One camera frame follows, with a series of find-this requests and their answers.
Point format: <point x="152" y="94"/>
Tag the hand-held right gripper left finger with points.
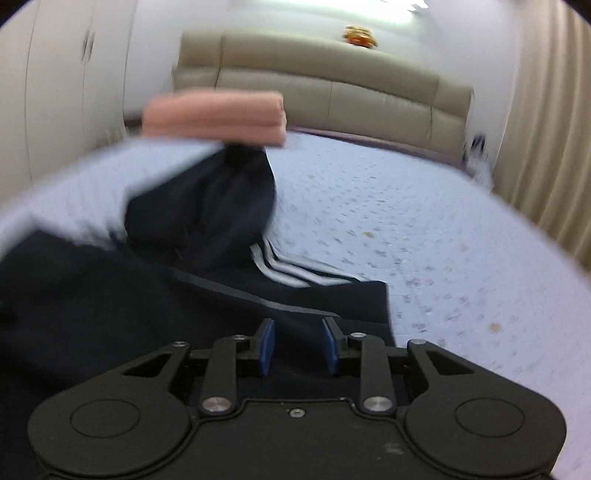
<point x="267" y="347"/>

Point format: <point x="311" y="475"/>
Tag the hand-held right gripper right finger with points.
<point x="329" y="347"/>

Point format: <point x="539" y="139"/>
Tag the navy white-striped garment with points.
<point x="138" y="295"/>

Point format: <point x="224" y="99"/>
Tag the light blue patterned bed sheet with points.
<point x="415" y="221"/>

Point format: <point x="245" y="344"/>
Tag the pink folded blanket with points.
<point x="214" y="117"/>

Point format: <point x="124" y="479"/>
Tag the dark and white cloth item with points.
<point x="478" y="152"/>

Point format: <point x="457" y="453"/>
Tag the beige padded headboard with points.
<point x="360" y="87"/>

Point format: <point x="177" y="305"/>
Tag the orange plush toy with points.
<point x="360" y="36"/>

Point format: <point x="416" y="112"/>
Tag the beige curtain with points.
<point x="549" y="115"/>

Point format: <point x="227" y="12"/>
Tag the white wardrobe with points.
<point x="51" y="92"/>

